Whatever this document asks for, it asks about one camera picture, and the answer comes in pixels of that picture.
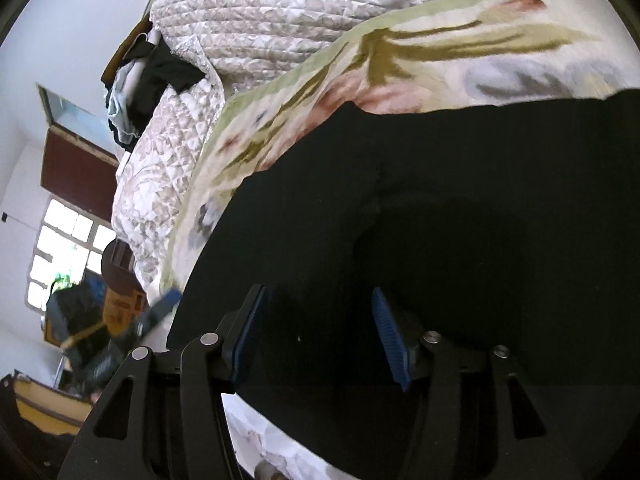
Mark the black pants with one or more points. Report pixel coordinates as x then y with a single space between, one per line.
450 210

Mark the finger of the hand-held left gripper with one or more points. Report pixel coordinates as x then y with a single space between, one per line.
162 307

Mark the window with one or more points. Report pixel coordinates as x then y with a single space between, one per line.
65 240

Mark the light blue cloth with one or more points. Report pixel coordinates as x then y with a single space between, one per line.
120 110

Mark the white cloth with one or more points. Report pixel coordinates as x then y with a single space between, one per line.
135 67

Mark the yellow wooden board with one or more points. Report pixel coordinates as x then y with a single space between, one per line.
50 402

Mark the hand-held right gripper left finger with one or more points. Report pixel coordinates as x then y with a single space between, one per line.
249 332

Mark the quilted floral bedspread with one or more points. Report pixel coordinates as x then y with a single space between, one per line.
260 15

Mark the dark red cupboard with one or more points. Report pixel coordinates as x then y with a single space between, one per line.
75 170

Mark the floral fleece blanket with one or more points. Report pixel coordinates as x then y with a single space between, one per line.
400 60

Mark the black cloth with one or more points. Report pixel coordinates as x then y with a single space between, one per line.
170 72

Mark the brown round object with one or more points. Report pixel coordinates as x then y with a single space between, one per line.
120 270

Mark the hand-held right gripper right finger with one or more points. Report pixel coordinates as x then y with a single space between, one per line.
391 340

